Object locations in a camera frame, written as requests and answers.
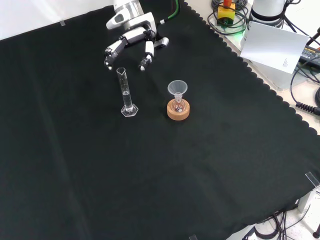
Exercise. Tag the yellow stop button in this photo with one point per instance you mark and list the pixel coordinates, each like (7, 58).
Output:
(226, 15)

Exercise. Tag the clear round-bottom flask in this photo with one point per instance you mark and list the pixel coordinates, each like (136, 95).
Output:
(178, 105)

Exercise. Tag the black power adapter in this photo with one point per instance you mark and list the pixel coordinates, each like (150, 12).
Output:
(310, 53)

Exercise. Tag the clear plastic funnel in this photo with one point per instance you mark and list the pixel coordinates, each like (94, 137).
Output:
(177, 87)

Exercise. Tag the black bench cloth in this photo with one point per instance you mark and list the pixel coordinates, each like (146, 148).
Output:
(150, 162)

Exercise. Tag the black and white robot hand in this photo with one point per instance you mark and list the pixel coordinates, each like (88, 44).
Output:
(135, 25)

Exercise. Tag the white cylindrical device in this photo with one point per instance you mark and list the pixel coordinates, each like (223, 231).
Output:
(267, 10)

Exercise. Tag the white frame post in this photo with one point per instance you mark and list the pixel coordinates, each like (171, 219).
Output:
(307, 200)

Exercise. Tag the clear glass graduated cylinder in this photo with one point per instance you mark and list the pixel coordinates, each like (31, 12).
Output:
(126, 100)

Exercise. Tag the clear cloth clip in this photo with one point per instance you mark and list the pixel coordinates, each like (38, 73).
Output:
(192, 237)
(62, 23)
(312, 178)

